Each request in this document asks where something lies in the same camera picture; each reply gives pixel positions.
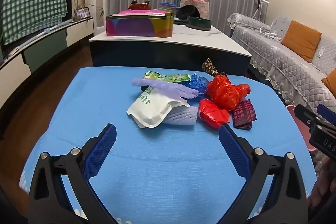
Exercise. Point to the orange cushion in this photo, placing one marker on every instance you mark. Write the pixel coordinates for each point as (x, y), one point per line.
(330, 86)
(302, 40)

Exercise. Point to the blue crumpled plastic bag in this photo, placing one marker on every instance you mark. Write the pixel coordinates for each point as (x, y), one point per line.
(198, 82)

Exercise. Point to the purple foam net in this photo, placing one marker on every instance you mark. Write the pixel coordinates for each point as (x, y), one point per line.
(168, 87)

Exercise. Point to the white pouch packet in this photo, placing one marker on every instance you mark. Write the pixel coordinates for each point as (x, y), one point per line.
(149, 108)

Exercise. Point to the blue tablecloth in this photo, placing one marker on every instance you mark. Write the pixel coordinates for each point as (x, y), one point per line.
(157, 161)

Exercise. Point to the white top coffee table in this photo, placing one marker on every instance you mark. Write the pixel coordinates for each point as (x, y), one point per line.
(204, 40)

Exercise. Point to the black hat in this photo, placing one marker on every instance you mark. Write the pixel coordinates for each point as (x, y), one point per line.
(187, 11)

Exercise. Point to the red plastic bag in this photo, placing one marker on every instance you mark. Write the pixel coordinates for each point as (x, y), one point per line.
(223, 92)

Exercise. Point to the pink lace basket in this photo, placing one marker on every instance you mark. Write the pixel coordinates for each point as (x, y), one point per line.
(202, 8)

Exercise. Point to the brown floral cloth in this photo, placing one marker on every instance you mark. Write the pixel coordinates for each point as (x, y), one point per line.
(210, 65)

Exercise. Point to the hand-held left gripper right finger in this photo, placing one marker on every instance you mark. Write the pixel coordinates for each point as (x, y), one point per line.
(235, 150)

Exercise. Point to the photo frame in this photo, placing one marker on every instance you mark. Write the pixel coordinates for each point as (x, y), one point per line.
(82, 12)

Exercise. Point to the dark red printed packet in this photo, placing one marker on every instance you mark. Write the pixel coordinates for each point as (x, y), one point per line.
(244, 113)

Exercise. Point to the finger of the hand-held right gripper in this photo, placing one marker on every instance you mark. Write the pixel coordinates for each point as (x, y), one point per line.
(325, 111)
(304, 115)

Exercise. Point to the green checked cloth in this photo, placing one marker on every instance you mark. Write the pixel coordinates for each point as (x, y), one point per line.
(31, 3)

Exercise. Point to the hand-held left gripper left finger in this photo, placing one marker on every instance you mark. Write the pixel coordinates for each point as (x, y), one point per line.
(101, 150)

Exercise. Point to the colourful tin box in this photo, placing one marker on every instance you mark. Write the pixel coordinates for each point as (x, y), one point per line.
(136, 27)

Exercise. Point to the grey quilted sofa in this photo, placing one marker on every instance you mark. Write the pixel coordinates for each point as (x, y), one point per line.
(283, 61)

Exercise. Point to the person's right hand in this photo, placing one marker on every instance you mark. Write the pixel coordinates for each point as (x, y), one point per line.
(321, 192)

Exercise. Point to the white green TV cabinet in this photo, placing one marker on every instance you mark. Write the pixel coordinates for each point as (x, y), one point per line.
(76, 32)

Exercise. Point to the stack of coloured bowls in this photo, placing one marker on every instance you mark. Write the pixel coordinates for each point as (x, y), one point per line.
(167, 7)

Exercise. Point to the red teapot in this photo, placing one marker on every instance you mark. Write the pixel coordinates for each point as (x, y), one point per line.
(140, 6)

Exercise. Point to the light blue rod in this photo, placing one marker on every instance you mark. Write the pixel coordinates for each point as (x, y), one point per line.
(39, 35)

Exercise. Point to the red wrapper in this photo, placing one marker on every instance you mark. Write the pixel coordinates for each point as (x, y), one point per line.
(212, 113)

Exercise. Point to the white foam fruit net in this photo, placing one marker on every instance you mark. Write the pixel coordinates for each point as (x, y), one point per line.
(183, 116)

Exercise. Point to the green snack wrapper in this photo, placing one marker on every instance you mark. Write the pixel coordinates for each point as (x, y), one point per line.
(173, 78)

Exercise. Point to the dark green bowl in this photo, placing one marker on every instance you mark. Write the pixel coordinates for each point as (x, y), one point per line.
(198, 22)

